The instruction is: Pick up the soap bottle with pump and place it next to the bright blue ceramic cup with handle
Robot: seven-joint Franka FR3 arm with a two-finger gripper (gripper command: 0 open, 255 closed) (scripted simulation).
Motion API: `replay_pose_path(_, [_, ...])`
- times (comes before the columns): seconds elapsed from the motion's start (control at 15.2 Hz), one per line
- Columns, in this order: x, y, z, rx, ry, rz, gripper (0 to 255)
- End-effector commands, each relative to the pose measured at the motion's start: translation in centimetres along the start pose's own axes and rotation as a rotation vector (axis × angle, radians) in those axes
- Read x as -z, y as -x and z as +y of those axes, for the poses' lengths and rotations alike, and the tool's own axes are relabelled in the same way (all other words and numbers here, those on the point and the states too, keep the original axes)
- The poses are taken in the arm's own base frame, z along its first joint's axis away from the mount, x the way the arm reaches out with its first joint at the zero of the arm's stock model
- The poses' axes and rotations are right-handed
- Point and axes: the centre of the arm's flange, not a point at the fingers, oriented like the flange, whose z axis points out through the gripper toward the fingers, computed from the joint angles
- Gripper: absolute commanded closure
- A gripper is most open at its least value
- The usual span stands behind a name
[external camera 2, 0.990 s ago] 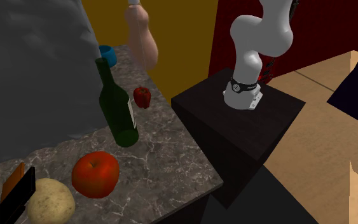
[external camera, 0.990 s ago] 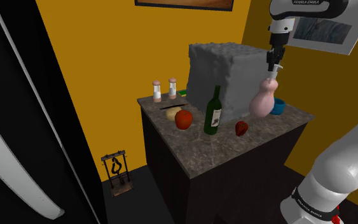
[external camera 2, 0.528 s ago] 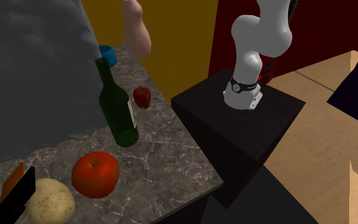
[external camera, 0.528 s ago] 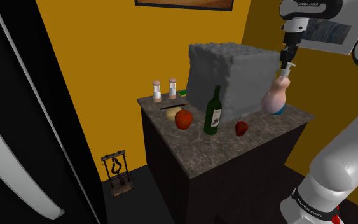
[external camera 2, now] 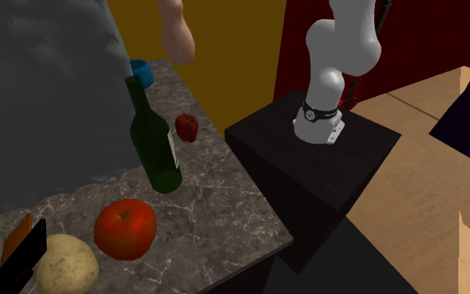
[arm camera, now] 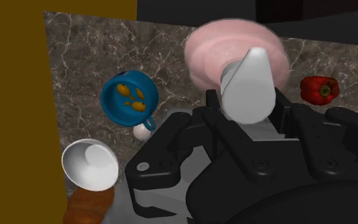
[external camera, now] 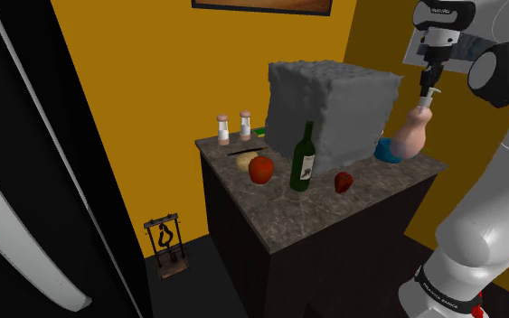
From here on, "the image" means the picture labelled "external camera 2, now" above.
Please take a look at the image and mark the red bell pepper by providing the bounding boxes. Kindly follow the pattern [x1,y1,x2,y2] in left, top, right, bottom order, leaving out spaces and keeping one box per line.
[174,114,200,144]

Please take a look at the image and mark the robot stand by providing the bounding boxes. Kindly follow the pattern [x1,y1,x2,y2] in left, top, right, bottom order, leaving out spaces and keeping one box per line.
[224,89,402,275]

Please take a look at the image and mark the dark green glass bottle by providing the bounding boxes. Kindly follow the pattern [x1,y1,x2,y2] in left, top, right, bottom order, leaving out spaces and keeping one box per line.
[124,74,184,195]

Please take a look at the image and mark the blue bowl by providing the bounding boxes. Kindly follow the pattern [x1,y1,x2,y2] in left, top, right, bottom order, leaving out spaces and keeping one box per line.
[129,58,154,89]

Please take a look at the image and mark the pale pink bulbous object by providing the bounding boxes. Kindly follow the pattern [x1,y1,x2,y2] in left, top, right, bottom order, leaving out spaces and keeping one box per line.
[158,0,196,65]

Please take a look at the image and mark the red apple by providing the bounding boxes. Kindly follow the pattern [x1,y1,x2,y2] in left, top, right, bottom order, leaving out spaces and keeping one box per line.
[93,198,158,261]

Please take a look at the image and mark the large grey rounded object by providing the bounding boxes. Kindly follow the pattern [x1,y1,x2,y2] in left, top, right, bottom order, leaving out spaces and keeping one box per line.
[0,0,143,223]

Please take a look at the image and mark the pale yellow potato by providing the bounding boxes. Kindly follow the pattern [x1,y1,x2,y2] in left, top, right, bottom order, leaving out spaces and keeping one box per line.
[34,233,100,294]

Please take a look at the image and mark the orange flat block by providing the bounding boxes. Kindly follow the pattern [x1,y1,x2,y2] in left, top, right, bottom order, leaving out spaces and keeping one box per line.
[0,212,33,266]

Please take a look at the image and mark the black flat block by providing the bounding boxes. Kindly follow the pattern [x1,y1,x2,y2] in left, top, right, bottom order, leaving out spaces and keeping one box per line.
[0,218,48,294]

